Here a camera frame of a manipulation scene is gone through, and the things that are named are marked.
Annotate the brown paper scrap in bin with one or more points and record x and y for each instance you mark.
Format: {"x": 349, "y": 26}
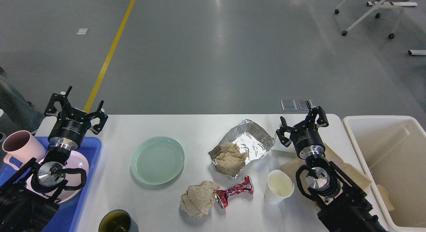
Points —
{"x": 385, "y": 197}

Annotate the floor socket plate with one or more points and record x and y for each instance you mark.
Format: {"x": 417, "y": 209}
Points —
{"x": 288, "y": 105}
{"x": 304, "y": 105}

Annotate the blue plastic tray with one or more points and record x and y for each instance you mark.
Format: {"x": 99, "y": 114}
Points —
{"x": 71, "y": 205}

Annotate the dark teal mug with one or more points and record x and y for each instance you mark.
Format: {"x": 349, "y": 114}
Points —
{"x": 118, "y": 221}

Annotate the left floor socket plate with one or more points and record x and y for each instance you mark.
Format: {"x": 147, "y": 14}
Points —
{"x": 288, "y": 105}

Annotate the white bar on floor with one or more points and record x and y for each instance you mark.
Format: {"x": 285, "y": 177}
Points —
{"x": 417, "y": 52}

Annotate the lying white paper cup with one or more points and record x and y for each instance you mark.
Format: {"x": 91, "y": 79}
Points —
{"x": 279, "y": 147}

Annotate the white plastic bin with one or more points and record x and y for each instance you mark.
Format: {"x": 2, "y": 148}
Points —
{"x": 391, "y": 151}

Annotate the right floor socket plate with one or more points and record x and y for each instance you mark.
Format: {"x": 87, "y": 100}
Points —
{"x": 304, "y": 105}

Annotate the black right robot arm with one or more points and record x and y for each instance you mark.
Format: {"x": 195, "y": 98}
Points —
{"x": 343, "y": 204}

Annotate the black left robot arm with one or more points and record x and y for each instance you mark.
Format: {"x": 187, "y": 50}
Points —
{"x": 29, "y": 198}

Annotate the pink plate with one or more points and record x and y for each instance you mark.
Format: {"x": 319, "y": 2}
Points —
{"x": 76, "y": 160}

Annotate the light green plate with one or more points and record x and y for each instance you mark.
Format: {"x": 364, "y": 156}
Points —
{"x": 157, "y": 160}

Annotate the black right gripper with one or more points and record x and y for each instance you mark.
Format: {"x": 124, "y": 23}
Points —
{"x": 306, "y": 142}

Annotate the white rolling chair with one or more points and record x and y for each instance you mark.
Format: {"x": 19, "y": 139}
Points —
{"x": 385, "y": 4}

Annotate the upright white paper cup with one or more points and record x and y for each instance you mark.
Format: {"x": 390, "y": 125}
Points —
{"x": 279, "y": 187}

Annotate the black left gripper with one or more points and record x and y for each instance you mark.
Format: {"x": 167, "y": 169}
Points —
{"x": 68, "y": 128}

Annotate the crumpled brown paper ball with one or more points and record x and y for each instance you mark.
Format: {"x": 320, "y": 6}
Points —
{"x": 198, "y": 199}

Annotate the aluminium foil tray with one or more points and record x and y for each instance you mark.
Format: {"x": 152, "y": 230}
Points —
{"x": 250, "y": 137}

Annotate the brown paper bag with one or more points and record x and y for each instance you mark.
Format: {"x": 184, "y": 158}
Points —
{"x": 355, "y": 174}

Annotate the person in jeans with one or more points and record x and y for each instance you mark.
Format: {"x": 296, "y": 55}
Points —
{"x": 18, "y": 109}

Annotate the pink mug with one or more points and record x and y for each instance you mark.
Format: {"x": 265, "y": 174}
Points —
{"x": 23, "y": 146}

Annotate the crumpled brown paper in foil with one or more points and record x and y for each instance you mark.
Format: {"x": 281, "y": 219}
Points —
{"x": 230, "y": 160}

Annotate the crushed red can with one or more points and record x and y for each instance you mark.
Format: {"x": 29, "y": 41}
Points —
{"x": 222, "y": 196}

